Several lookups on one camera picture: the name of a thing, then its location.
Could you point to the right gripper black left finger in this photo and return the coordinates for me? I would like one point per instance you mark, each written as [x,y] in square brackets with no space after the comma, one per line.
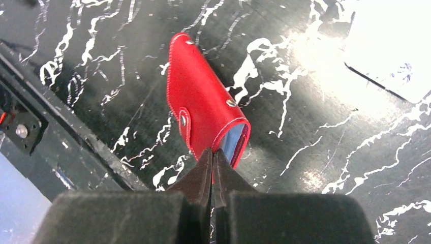
[196,184]

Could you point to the red leather card holder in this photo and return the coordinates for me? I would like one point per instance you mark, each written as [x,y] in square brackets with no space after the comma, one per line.
[207,115]

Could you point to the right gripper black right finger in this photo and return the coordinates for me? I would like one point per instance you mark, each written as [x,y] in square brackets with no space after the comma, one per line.
[226,180]

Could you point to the silver credit card stack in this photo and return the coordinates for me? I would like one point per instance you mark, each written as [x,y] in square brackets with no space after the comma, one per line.
[389,43]

